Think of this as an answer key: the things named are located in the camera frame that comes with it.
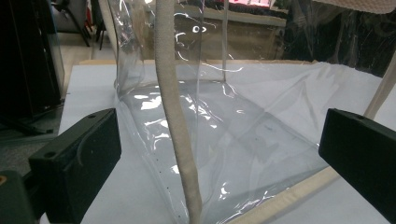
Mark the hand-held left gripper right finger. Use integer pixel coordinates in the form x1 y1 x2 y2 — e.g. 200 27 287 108
318 107 396 224

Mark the black chair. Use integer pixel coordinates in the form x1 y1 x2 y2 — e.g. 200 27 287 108
50 0 106 50

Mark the clear plastic bag beige trim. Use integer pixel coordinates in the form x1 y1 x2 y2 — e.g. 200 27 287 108
98 0 396 224

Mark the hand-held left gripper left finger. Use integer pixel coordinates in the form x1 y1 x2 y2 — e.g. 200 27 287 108
28 107 122 224

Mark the black cabinet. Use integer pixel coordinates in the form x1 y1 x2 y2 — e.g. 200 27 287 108
0 0 65 118

